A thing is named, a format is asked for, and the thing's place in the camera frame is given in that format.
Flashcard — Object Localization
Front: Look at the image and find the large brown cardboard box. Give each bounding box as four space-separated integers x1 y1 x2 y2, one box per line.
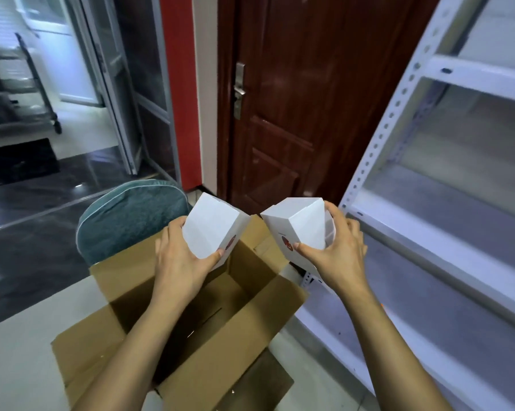
52 213 310 411

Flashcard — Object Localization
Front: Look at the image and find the person's left forearm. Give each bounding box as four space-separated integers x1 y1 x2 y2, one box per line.
73 299 185 411

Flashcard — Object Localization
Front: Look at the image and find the metal trolley cart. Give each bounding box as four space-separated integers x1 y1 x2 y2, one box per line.
0 32 63 138

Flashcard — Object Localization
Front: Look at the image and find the teal fabric chair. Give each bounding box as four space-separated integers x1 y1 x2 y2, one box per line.
76 179 192 266

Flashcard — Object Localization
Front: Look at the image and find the metal door handle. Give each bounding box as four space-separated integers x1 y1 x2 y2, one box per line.
232 62 247 120

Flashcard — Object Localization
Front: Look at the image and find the glass door with metal frame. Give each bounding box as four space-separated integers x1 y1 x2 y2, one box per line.
64 0 181 180

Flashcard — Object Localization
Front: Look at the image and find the person's right forearm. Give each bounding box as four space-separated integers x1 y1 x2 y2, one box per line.
338 282 456 411

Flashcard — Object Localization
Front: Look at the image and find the dark wooden door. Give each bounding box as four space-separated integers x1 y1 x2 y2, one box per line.
216 0 442 221

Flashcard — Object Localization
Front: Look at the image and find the small white logo box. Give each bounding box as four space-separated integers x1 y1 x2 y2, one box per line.
182 192 251 269
260 198 336 275

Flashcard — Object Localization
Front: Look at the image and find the person's right hand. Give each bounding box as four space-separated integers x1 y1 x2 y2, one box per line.
293 201 370 298

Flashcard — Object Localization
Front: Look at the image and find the dark floor mat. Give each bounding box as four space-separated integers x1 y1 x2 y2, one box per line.
0 138 60 187

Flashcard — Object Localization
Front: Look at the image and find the white metal shelving rack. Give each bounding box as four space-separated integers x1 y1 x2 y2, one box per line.
296 0 515 411

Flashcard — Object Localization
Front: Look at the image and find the person's left hand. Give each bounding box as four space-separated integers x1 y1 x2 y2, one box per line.
150 216 226 315

